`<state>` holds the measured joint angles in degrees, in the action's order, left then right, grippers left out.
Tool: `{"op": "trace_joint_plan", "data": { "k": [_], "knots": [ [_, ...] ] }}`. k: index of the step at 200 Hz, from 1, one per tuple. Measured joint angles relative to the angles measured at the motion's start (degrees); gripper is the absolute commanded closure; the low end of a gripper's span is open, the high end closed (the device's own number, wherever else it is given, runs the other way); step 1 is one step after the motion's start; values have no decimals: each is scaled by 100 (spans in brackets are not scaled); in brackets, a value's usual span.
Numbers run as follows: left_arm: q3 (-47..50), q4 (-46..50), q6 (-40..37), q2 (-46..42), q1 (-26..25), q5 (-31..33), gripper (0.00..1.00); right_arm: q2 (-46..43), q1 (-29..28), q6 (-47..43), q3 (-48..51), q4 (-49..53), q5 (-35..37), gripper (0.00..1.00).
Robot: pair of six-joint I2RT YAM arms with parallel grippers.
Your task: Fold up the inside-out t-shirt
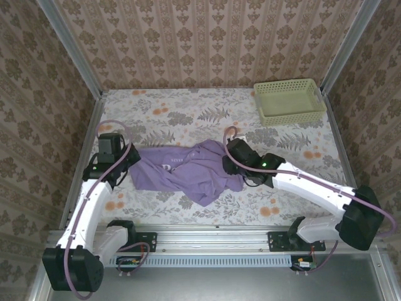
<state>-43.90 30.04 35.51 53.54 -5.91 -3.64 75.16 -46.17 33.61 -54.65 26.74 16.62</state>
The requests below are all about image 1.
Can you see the small black controller board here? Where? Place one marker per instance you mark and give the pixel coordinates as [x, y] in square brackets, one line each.
[128, 261]
[302, 264]

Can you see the aluminium table side rail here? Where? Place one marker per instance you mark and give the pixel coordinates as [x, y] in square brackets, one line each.
[74, 194]
[340, 141]

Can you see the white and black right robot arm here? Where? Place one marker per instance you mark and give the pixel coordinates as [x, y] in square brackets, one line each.
[307, 188]

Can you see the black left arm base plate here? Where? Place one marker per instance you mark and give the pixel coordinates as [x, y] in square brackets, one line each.
[147, 241]

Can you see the aluminium mounting rail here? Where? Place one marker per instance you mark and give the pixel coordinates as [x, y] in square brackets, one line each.
[213, 238]

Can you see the pale green plastic basket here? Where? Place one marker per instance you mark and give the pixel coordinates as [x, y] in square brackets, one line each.
[288, 103]

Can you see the purple t-shirt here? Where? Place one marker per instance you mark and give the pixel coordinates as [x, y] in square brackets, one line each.
[188, 178]

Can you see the floral tablecloth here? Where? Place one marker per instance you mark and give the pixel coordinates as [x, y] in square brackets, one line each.
[203, 106]

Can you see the aluminium frame post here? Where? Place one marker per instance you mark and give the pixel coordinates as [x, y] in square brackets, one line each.
[73, 50]
[348, 47]

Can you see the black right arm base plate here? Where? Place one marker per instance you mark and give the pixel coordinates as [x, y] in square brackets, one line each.
[277, 241]

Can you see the grey metal panel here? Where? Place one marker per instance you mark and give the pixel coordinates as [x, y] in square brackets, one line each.
[203, 285]

